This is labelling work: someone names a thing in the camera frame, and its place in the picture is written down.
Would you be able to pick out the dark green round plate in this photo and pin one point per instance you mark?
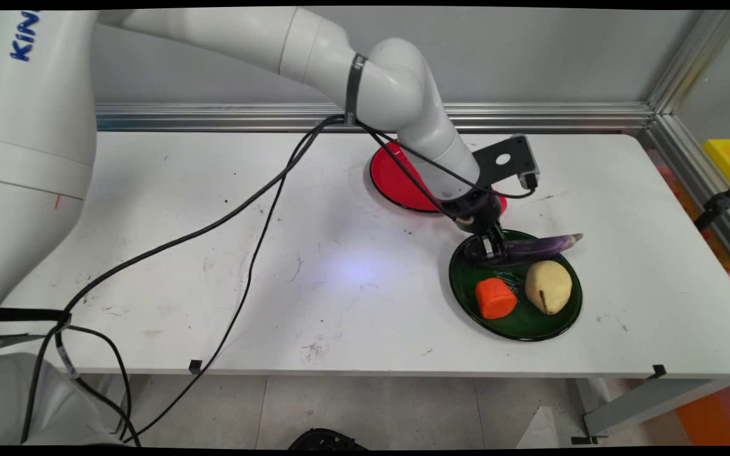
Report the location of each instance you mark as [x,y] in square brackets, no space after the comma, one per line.
[523,320]

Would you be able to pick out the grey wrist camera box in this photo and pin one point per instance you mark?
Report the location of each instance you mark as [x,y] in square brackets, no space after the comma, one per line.
[530,164]

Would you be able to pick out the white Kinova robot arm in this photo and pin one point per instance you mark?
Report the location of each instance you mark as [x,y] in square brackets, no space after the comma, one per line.
[35,126]

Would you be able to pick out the long aluminium frame rail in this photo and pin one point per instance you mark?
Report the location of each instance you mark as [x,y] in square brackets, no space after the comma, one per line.
[561,118]

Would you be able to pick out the grey metal table leg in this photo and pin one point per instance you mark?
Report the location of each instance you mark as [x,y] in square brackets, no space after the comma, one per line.
[643,405]

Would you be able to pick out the orange box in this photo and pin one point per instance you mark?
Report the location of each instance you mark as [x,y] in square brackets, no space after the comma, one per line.
[719,415]

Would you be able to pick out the orange toy carrot piece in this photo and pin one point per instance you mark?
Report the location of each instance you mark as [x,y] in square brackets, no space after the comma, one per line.
[496,298]

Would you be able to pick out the black round floor object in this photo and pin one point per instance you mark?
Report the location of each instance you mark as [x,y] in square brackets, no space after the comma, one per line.
[327,440]

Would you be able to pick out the red round plate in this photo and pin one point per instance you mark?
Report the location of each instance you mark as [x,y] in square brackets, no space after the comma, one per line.
[396,183]

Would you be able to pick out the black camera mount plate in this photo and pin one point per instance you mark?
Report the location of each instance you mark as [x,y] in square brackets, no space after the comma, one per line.
[491,170]

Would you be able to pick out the aluminium frame corner post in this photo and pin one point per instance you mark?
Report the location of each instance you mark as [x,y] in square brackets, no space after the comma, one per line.
[697,60]

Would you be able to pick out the black tape marker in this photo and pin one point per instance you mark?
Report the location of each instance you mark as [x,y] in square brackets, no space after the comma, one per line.
[658,371]
[195,365]

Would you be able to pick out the short aluminium frame rail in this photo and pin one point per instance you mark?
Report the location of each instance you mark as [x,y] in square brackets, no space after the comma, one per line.
[700,183]

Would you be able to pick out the black clamp stand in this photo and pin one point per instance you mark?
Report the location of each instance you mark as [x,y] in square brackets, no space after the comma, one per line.
[719,204]

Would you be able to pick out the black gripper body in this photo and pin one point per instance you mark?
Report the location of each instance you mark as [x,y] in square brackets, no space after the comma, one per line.
[475,212]

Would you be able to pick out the purple toy eggplant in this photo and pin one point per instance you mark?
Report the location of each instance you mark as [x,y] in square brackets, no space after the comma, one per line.
[539,247]

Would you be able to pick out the red toy apple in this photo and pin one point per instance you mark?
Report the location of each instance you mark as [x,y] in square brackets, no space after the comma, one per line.
[502,202]

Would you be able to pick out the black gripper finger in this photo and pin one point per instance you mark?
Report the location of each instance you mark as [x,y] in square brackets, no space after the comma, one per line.
[494,246]
[475,250]

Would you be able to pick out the beige toy potato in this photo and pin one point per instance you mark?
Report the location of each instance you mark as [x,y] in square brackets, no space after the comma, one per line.
[549,286]

